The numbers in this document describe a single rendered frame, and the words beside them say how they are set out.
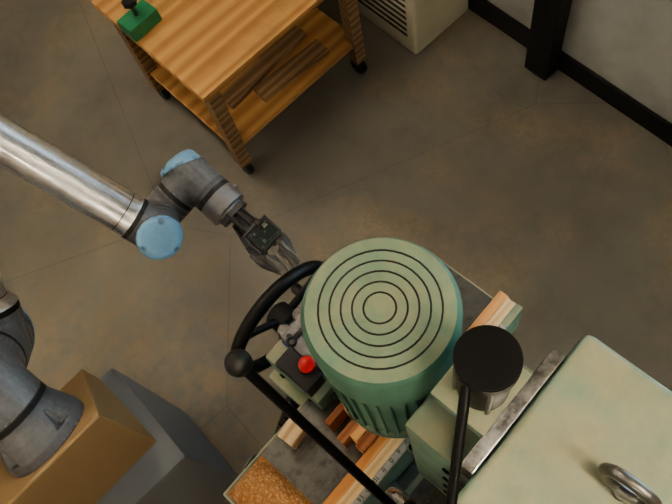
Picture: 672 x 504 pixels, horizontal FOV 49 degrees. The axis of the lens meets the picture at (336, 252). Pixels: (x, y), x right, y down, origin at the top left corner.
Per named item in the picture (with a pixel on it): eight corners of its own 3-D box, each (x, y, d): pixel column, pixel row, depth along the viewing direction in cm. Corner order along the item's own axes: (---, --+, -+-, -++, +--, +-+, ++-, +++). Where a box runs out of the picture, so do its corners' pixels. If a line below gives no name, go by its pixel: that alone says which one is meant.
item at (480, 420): (476, 351, 82) (483, 299, 66) (537, 397, 79) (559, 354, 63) (430, 407, 80) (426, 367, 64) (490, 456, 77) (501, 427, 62)
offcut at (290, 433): (295, 418, 137) (291, 414, 133) (310, 429, 136) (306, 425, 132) (280, 438, 136) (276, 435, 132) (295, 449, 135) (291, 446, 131)
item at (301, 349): (315, 307, 139) (310, 297, 134) (359, 343, 135) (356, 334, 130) (267, 360, 136) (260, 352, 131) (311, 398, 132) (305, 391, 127)
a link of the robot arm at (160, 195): (122, 231, 156) (161, 187, 155) (123, 218, 166) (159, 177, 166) (158, 258, 159) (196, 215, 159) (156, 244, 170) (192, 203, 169)
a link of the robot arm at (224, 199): (202, 216, 166) (232, 186, 168) (218, 231, 166) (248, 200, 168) (200, 207, 158) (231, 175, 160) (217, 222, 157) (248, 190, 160)
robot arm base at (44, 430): (10, 494, 144) (-30, 464, 140) (16, 450, 161) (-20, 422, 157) (85, 425, 146) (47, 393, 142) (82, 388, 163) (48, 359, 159)
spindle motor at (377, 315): (389, 296, 113) (370, 203, 84) (484, 369, 106) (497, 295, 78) (312, 384, 109) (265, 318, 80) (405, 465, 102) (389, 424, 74)
